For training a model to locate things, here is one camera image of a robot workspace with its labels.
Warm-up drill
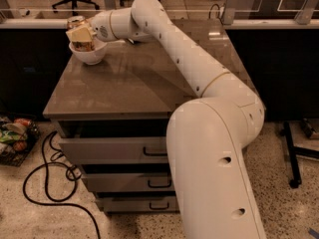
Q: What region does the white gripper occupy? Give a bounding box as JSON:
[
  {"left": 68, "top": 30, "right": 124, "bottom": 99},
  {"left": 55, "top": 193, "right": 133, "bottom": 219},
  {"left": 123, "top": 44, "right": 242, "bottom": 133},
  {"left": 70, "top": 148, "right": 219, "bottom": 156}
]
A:
[{"left": 66, "top": 11, "right": 113, "bottom": 42}]

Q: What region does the orange soda can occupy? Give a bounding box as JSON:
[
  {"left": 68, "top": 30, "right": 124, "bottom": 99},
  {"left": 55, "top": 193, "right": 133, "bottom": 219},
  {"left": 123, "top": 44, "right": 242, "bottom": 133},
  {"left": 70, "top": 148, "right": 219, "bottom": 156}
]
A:
[{"left": 66, "top": 16, "right": 95, "bottom": 52}]

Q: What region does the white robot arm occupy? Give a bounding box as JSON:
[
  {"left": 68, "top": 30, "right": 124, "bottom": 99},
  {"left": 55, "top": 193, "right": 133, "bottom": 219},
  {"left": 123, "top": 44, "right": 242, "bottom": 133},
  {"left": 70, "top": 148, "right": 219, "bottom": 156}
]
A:
[{"left": 67, "top": 0, "right": 266, "bottom": 239}]

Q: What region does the white bowl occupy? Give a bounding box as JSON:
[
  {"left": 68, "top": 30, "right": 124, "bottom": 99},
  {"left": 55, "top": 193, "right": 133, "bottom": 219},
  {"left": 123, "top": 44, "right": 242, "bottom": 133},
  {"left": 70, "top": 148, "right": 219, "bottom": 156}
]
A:
[{"left": 69, "top": 39, "right": 107, "bottom": 65}]

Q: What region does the grey drawer cabinet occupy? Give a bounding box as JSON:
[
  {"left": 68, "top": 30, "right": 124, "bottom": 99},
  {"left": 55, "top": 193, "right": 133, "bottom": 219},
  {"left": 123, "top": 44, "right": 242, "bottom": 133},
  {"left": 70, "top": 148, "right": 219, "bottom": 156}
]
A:
[{"left": 42, "top": 19, "right": 260, "bottom": 215}]

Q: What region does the black basket of snacks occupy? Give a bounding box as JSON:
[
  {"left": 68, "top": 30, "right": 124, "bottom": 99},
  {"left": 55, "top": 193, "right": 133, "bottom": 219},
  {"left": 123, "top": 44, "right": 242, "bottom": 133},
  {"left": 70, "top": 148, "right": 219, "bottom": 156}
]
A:
[{"left": 0, "top": 113, "right": 41, "bottom": 167}]

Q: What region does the top grey drawer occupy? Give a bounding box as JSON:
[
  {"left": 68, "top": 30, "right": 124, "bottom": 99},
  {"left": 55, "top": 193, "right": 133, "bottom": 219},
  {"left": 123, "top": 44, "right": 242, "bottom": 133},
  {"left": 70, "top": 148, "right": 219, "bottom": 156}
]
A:
[{"left": 59, "top": 136, "right": 168, "bottom": 164}]

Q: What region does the grey drawer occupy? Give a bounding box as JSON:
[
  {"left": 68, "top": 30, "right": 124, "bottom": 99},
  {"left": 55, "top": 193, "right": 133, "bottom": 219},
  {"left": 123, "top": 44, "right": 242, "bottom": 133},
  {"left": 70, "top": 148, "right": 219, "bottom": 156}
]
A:
[
  {"left": 59, "top": 136, "right": 168, "bottom": 164},
  {"left": 83, "top": 172, "right": 173, "bottom": 192},
  {"left": 96, "top": 196, "right": 179, "bottom": 213}
]

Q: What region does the middle grey drawer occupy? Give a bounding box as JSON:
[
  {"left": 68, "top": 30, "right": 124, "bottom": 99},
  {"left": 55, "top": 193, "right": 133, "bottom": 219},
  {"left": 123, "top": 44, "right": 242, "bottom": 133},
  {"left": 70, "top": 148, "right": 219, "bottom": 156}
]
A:
[{"left": 83, "top": 172, "right": 173, "bottom": 192}]

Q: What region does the bottom grey drawer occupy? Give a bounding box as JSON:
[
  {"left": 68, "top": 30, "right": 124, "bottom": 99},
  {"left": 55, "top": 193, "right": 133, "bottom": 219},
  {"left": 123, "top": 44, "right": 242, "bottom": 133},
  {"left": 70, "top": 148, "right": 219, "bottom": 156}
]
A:
[{"left": 96, "top": 196, "right": 179, "bottom": 213}]

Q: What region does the black metal stand base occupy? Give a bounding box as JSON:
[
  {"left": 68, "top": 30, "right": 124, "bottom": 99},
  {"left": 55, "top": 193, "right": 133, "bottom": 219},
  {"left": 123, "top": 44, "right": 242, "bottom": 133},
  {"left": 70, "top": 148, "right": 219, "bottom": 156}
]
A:
[{"left": 280, "top": 121, "right": 319, "bottom": 188}]

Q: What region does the black cable loop background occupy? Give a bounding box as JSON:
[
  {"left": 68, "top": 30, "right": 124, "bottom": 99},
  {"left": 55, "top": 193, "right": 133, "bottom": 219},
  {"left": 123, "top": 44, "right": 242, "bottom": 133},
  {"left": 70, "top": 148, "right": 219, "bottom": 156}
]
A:
[{"left": 208, "top": 4, "right": 221, "bottom": 19}]

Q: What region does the black floor cable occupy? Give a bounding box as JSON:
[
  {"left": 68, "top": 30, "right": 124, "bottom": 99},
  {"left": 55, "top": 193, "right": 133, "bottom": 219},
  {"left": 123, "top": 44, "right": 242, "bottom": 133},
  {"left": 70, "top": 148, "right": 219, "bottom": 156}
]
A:
[{"left": 22, "top": 130, "right": 102, "bottom": 239}]

